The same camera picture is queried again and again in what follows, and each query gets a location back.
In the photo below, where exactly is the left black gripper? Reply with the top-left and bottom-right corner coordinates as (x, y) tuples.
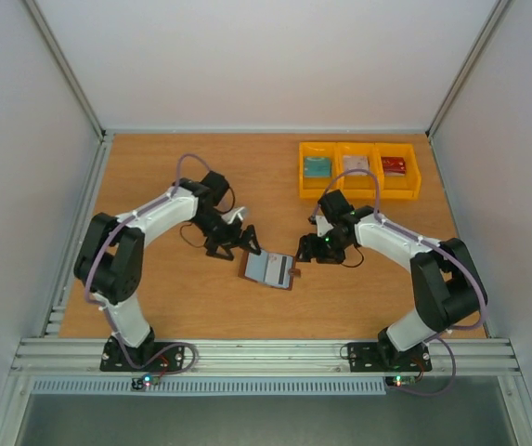
(191, 210), (262, 260)

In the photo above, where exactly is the brown leather card holder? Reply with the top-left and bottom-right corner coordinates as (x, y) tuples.
(238, 250), (302, 291)

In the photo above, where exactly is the white card with stripe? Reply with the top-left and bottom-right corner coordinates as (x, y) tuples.
(264, 253), (294, 289)

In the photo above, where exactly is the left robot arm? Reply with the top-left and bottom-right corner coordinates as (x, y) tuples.
(73, 171), (261, 374)

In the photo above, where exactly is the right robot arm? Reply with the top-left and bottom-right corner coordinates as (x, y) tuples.
(297, 190), (487, 372)

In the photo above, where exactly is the teal card stack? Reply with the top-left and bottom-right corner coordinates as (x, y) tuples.
(303, 156), (332, 178)

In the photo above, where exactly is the white card stack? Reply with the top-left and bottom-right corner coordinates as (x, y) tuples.
(342, 155), (370, 176)

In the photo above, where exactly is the red card stack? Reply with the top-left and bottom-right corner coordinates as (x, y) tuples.
(381, 156), (407, 177)

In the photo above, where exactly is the middle yellow bin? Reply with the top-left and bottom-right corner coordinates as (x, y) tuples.
(336, 142), (383, 200)

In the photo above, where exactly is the yellow bin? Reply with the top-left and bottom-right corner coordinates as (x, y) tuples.
(336, 142), (383, 200)
(375, 143), (422, 200)
(298, 141), (339, 199)

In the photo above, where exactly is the left yellow bin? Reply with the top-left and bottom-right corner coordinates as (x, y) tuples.
(298, 141), (339, 199)

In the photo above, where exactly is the right yellow bin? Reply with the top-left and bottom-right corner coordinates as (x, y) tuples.
(375, 143), (422, 200)

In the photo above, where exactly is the left small circuit board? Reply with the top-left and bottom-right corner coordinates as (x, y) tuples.
(131, 374), (162, 391)

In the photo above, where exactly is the small circuit board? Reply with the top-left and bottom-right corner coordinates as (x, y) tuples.
(385, 374), (420, 387)
(131, 374), (162, 391)

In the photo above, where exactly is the right small circuit board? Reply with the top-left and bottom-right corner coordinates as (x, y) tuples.
(385, 374), (420, 387)

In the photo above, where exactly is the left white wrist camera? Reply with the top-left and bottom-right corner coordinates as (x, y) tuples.
(221, 206), (248, 225)

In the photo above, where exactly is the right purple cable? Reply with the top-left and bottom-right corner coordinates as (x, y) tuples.
(309, 168), (488, 397)

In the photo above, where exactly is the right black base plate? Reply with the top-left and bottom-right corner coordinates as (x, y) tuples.
(346, 342), (433, 374)

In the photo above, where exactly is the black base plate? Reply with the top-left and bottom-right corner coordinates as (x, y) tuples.
(99, 337), (185, 373)
(346, 342), (433, 374)

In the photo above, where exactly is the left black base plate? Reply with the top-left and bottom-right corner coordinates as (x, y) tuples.
(99, 337), (185, 373)

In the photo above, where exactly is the aluminium front rail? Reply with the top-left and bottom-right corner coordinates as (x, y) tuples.
(10, 338), (521, 376)

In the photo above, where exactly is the grey slotted cable duct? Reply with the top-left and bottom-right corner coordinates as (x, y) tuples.
(31, 376), (386, 397)

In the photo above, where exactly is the right aluminium frame post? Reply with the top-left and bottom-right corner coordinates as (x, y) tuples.
(425, 0), (513, 139)

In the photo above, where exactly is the aluminium frame post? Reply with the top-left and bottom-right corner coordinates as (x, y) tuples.
(425, 0), (513, 139)
(21, 0), (106, 140)

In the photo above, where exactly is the left aluminium frame post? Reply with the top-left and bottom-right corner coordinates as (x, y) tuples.
(21, 0), (106, 140)

